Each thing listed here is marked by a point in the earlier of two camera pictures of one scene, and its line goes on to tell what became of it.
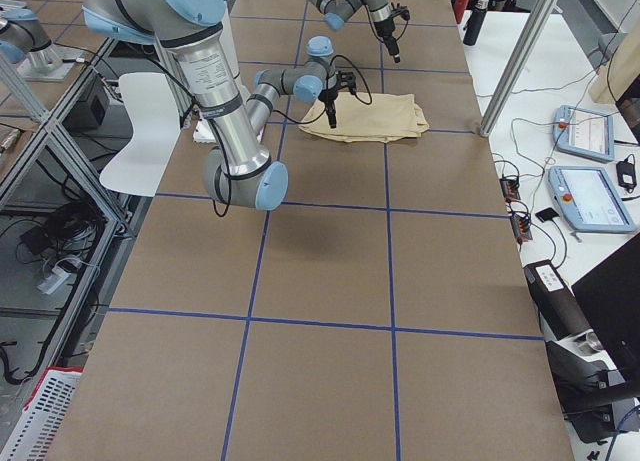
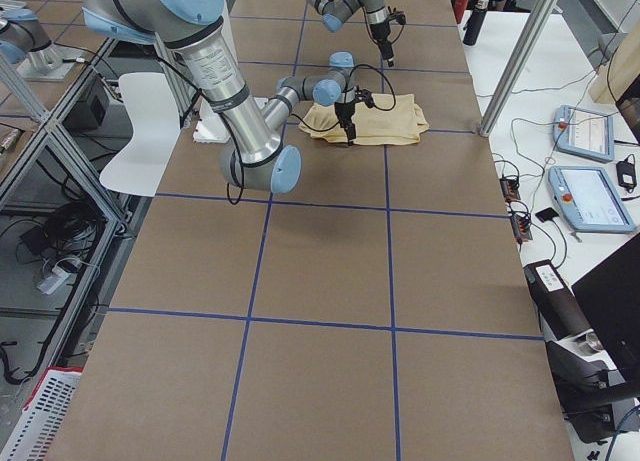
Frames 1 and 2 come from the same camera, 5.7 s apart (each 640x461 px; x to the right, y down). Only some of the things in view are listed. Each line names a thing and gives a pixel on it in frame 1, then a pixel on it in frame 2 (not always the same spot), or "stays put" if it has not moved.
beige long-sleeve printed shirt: [368, 116] stays put
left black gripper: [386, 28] to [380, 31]
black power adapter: [626, 173] stays put
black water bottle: [475, 21] stays put
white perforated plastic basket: [43, 415] stays put
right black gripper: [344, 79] to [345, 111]
